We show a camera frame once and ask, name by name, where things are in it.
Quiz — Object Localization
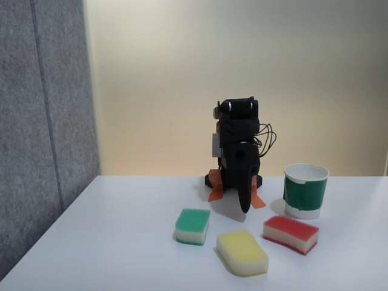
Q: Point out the red and white sponge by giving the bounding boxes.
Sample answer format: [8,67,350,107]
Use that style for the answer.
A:
[262,215,320,256]

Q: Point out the orange tape strip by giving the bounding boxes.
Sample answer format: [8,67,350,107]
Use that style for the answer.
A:
[250,178,267,210]
[207,169,226,202]

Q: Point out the white cup with green tape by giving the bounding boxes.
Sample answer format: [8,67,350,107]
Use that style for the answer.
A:
[283,163,330,221]

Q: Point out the yellow and white sponge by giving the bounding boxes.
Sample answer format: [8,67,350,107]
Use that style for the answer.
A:
[216,229,269,278]

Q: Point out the green and white sponge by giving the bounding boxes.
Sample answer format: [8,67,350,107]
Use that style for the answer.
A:
[173,208,211,246]

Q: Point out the grey felt partition panel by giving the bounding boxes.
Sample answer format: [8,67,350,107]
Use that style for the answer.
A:
[0,0,101,277]

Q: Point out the thin black cable bundle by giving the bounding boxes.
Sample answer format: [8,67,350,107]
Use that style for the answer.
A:
[253,122,278,158]

